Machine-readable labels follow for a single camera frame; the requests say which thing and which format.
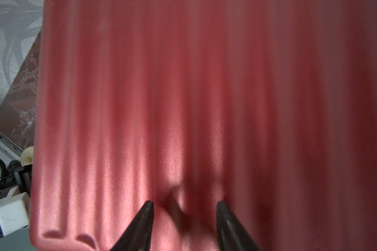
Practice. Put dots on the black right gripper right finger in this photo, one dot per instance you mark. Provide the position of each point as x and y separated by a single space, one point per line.
231 234

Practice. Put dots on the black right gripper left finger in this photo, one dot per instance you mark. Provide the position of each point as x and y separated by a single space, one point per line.
137 236

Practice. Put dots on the red ribbed hardshell suitcase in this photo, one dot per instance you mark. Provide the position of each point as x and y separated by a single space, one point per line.
270 106

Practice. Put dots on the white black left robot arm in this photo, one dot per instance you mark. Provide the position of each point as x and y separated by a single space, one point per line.
15 188

